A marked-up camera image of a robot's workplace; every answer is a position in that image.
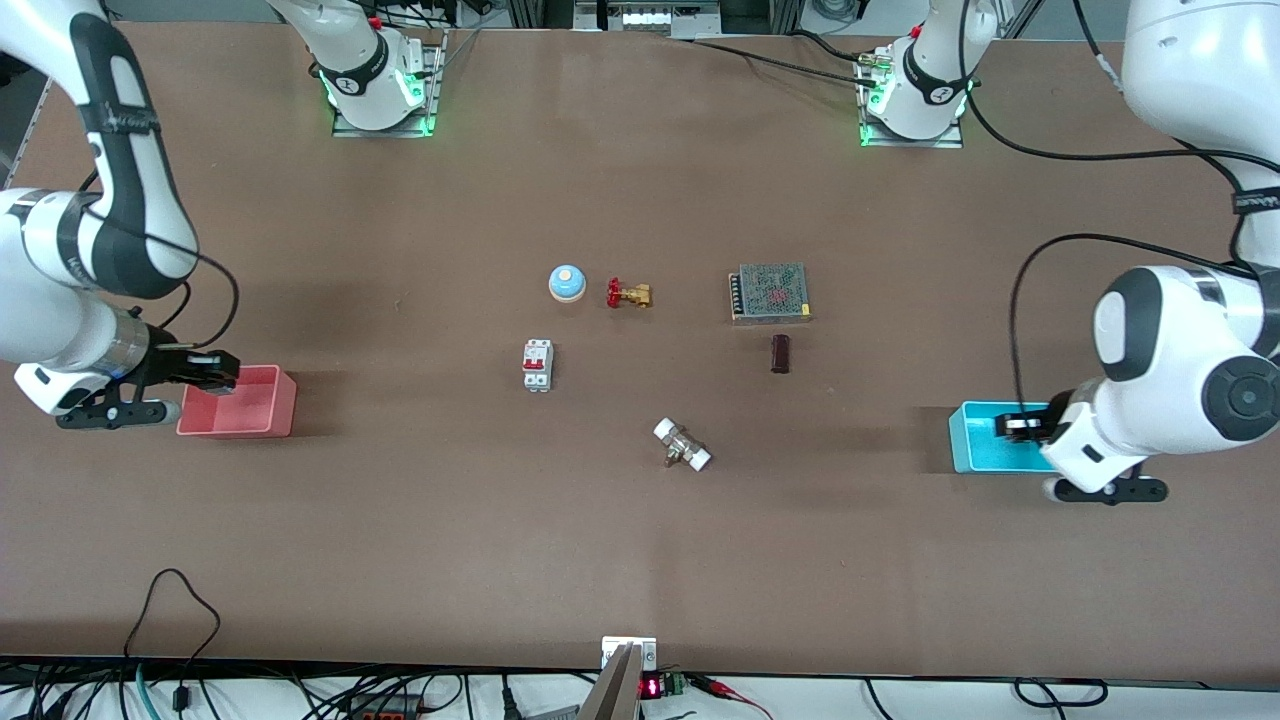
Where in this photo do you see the pink plastic box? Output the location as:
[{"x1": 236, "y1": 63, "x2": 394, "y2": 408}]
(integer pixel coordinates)
[{"x1": 177, "y1": 365, "x2": 298, "y2": 439}]

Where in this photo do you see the light blue plastic box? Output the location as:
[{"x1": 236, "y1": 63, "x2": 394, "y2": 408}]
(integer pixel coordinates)
[{"x1": 948, "y1": 400, "x2": 1063, "y2": 475}]

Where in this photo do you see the perforated metal power supply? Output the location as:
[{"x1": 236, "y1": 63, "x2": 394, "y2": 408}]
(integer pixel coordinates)
[{"x1": 728, "y1": 262, "x2": 813, "y2": 325}]

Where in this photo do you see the metal valve with white caps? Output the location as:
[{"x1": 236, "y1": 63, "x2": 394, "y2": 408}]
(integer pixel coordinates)
[{"x1": 653, "y1": 417, "x2": 713, "y2": 472}]

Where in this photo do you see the red clip lead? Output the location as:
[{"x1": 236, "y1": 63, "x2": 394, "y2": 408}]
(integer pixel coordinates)
[{"x1": 688, "y1": 675, "x2": 774, "y2": 720}]

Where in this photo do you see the metal rack device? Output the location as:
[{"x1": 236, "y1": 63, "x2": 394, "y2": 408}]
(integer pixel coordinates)
[{"x1": 574, "y1": 0, "x2": 723, "y2": 39}]

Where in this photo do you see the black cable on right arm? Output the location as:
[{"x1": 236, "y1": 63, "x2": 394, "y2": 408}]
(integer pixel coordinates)
[{"x1": 75, "y1": 165, "x2": 242, "y2": 351}]

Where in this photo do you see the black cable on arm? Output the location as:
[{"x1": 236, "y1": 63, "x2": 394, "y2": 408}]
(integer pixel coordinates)
[
  {"x1": 958, "y1": 0, "x2": 1280, "y2": 416},
  {"x1": 75, "y1": 165, "x2": 242, "y2": 351}
]

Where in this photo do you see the black looped cable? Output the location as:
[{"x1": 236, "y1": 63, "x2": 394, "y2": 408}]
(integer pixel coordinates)
[{"x1": 124, "y1": 568, "x2": 222, "y2": 713}]

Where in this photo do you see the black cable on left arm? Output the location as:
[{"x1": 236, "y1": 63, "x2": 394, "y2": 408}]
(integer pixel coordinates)
[{"x1": 958, "y1": 0, "x2": 1280, "y2": 416}]

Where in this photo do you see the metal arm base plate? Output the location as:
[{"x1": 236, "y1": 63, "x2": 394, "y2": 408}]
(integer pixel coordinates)
[
  {"x1": 858, "y1": 48, "x2": 966, "y2": 150},
  {"x1": 331, "y1": 30, "x2": 444, "y2": 139}
]

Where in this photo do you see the black cable across table edge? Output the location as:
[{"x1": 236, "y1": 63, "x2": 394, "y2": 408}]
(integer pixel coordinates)
[{"x1": 688, "y1": 35, "x2": 883, "y2": 87}]

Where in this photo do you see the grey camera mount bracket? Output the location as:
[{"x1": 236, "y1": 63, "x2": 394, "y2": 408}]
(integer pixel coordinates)
[{"x1": 578, "y1": 635, "x2": 660, "y2": 720}]

